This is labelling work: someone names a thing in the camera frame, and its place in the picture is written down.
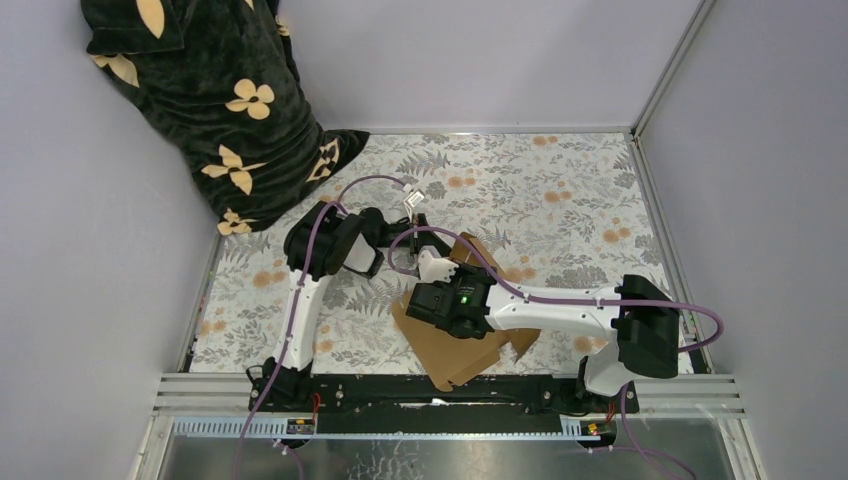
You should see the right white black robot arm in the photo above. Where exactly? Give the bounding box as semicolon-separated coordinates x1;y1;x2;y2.
406;264;680;412

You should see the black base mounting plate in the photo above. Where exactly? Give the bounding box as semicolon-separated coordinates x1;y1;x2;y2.
246;361;640;435

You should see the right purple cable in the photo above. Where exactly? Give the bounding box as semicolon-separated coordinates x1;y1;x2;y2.
387;226;725;480

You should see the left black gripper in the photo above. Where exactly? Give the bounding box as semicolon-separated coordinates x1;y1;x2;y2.
371;210;452;255

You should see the purple cable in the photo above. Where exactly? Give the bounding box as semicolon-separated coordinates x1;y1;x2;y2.
387;226;725;480
231;174;415;480

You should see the aluminium frame rail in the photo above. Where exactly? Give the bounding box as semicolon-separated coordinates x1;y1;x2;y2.
129;372;770;480

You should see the black floral plush blanket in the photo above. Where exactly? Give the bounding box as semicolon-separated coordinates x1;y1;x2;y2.
81;0;369;236

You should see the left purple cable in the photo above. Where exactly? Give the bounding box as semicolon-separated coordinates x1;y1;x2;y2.
231;174;415;480

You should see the brown cardboard paper box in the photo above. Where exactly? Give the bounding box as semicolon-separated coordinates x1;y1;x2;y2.
390;231;542;393

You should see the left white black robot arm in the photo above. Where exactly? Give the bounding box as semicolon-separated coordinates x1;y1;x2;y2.
267;201;429;411

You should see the floral patterned table mat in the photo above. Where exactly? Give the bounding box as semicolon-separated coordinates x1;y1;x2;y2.
190;133;669;373

